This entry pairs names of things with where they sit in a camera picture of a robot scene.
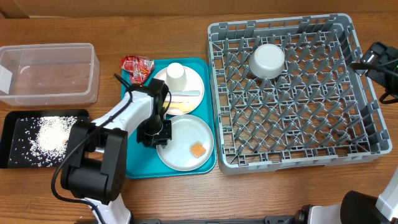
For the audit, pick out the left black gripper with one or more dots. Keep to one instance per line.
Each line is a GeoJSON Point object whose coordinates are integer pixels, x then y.
{"type": "Point", "coordinates": [163, 138]}

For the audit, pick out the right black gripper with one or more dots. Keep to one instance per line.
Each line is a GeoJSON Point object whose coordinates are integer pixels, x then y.
{"type": "Point", "coordinates": [376, 56]}

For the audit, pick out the grey round plate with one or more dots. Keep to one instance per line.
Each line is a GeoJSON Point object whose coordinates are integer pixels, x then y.
{"type": "Point", "coordinates": [186, 131]}

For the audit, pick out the orange sponge cube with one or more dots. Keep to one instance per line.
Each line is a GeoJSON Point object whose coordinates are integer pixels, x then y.
{"type": "Point", "coordinates": [197, 150]}

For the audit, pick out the large red snack wrapper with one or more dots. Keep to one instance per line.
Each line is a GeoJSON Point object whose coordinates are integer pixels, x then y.
{"type": "Point", "coordinates": [138, 67]}

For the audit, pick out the small grey bowl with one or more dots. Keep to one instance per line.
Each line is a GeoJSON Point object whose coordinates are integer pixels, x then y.
{"type": "Point", "coordinates": [267, 61]}

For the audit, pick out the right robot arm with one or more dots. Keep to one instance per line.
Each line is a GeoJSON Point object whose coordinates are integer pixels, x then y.
{"type": "Point", "coordinates": [357, 208]}

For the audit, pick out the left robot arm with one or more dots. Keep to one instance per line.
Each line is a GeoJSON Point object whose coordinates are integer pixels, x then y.
{"type": "Point", "coordinates": [93, 170]}

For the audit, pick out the grey dishwasher rack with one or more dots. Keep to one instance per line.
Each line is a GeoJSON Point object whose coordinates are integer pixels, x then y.
{"type": "Point", "coordinates": [317, 112]}

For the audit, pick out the teal plastic tray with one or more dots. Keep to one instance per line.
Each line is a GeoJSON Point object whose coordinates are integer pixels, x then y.
{"type": "Point", "coordinates": [144, 162]}

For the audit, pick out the white round plate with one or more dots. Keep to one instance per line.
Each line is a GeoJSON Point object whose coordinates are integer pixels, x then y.
{"type": "Point", "coordinates": [194, 82]}

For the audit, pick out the yellow plastic spoon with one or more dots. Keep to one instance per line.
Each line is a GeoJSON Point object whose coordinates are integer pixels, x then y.
{"type": "Point", "coordinates": [180, 108]}

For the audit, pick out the light blue plastic knife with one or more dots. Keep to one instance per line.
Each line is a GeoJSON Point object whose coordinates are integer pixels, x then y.
{"type": "Point", "coordinates": [186, 93]}

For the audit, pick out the white paper cup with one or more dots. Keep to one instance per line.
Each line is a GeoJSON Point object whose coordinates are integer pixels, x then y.
{"type": "Point", "coordinates": [176, 78]}

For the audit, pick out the clear plastic bin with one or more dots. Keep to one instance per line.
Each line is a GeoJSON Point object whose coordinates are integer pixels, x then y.
{"type": "Point", "coordinates": [49, 74]}

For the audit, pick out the white rice grains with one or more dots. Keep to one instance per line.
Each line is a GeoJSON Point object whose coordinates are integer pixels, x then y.
{"type": "Point", "coordinates": [40, 141]}

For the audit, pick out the black plastic bin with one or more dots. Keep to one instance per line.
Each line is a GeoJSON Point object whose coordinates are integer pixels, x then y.
{"type": "Point", "coordinates": [10, 123]}

